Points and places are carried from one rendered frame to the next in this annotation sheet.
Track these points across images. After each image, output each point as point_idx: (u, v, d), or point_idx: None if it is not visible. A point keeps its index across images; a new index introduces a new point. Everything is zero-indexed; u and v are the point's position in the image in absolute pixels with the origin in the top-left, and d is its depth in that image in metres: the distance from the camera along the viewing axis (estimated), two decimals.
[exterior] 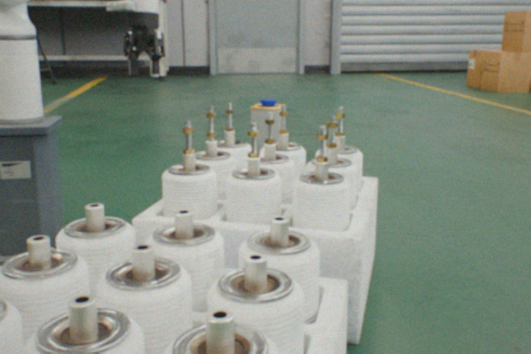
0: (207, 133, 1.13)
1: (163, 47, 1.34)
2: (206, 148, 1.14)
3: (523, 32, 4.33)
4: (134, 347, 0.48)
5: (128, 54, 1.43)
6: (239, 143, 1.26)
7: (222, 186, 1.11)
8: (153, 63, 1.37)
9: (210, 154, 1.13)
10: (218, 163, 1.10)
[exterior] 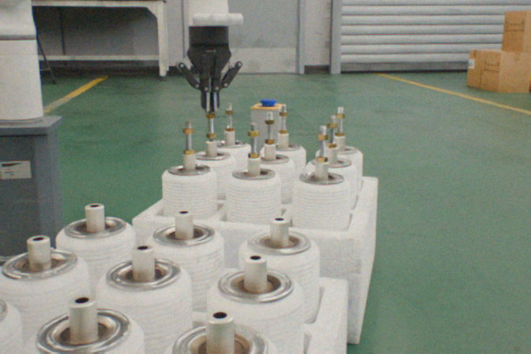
0: (215, 134, 1.13)
1: None
2: (206, 148, 1.14)
3: (523, 32, 4.33)
4: (134, 348, 0.48)
5: (201, 85, 1.10)
6: (239, 143, 1.26)
7: (222, 186, 1.11)
8: (211, 96, 1.12)
9: (210, 154, 1.13)
10: (218, 163, 1.10)
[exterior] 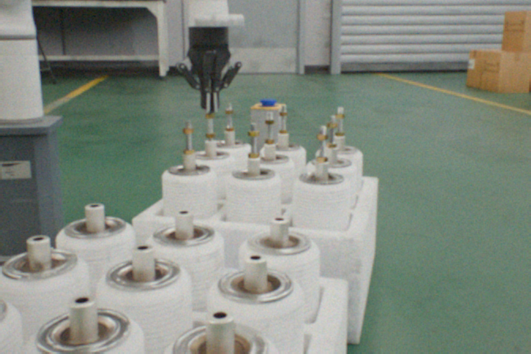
0: (210, 133, 1.14)
1: None
2: (206, 148, 1.15)
3: (523, 32, 4.33)
4: (134, 348, 0.48)
5: (201, 86, 1.10)
6: (239, 143, 1.26)
7: (220, 186, 1.11)
8: (211, 96, 1.12)
9: (209, 153, 1.13)
10: (216, 163, 1.10)
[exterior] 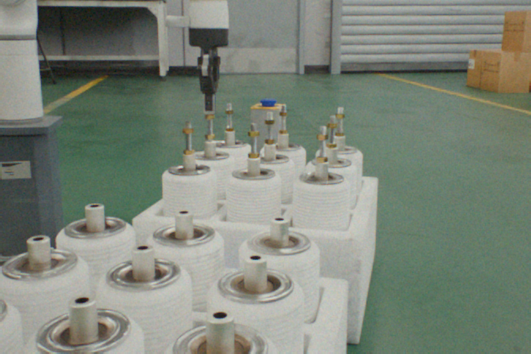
0: (205, 135, 1.13)
1: (211, 84, 1.07)
2: (205, 148, 1.15)
3: (523, 32, 4.33)
4: (134, 348, 0.48)
5: (207, 85, 1.13)
6: (239, 143, 1.26)
7: (218, 186, 1.11)
8: (209, 98, 1.11)
9: (208, 154, 1.13)
10: (214, 163, 1.10)
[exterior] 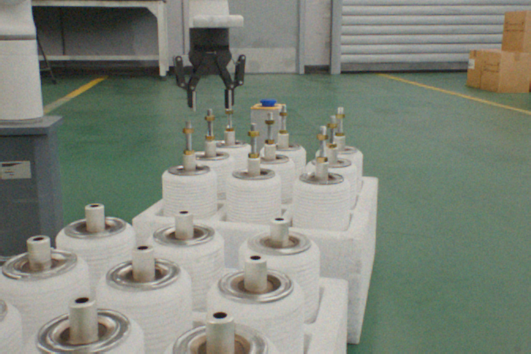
0: (212, 135, 1.14)
1: None
2: None
3: (523, 32, 4.33)
4: (134, 348, 0.48)
5: (187, 84, 1.09)
6: (239, 143, 1.26)
7: None
8: (226, 93, 1.13)
9: (205, 153, 1.14)
10: None
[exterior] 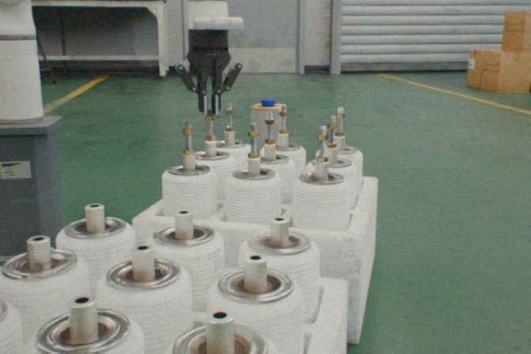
0: (205, 136, 1.14)
1: None
2: (213, 150, 1.13)
3: (523, 32, 4.33)
4: (134, 348, 0.48)
5: (198, 88, 1.10)
6: (239, 143, 1.26)
7: None
8: (212, 99, 1.12)
9: (213, 152, 1.15)
10: None
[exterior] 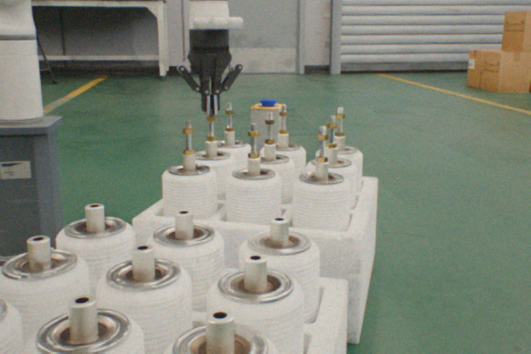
0: (212, 137, 1.13)
1: None
2: (214, 150, 1.13)
3: (523, 32, 4.33)
4: (134, 348, 0.48)
5: (201, 88, 1.10)
6: (239, 143, 1.26)
7: None
8: (212, 99, 1.12)
9: (215, 152, 1.15)
10: None
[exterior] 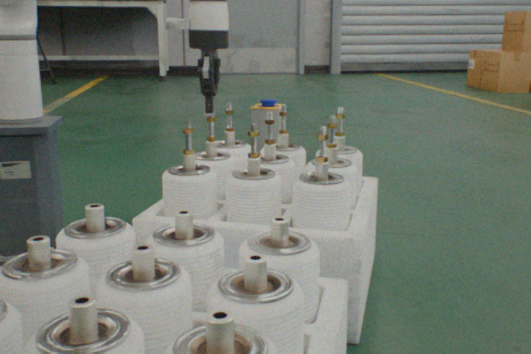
0: (214, 137, 1.14)
1: (212, 86, 1.07)
2: (213, 151, 1.13)
3: (523, 32, 4.33)
4: (134, 348, 0.48)
5: None
6: (239, 143, 1.26)
7: None
8: (210, 99, 1.11)
9: (215, 152, 1.15)
10: None
